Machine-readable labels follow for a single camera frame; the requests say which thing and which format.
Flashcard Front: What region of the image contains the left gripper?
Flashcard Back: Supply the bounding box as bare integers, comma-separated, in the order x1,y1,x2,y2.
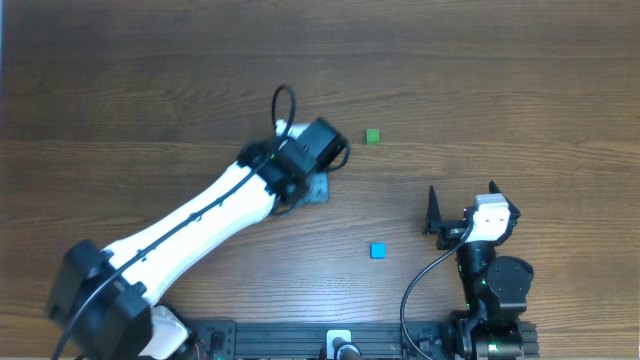
292,172,332,207

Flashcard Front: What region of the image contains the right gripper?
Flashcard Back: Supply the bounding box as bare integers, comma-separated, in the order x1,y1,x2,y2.
423,180,522,251

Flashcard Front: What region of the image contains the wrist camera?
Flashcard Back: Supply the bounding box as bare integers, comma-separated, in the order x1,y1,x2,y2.
276,119,310,142
471,193,512,244

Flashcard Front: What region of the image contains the black cable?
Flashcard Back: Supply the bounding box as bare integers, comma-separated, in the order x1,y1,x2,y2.
398,223,475,360
49,83,352,360

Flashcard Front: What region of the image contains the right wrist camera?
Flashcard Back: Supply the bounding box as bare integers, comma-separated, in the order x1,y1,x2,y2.
471,193,512,244

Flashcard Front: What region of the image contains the mounting rail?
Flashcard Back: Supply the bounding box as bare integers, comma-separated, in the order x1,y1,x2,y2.
187,318,541,360

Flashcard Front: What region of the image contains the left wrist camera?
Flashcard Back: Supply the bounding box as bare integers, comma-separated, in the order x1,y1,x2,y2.
276,119,310,142

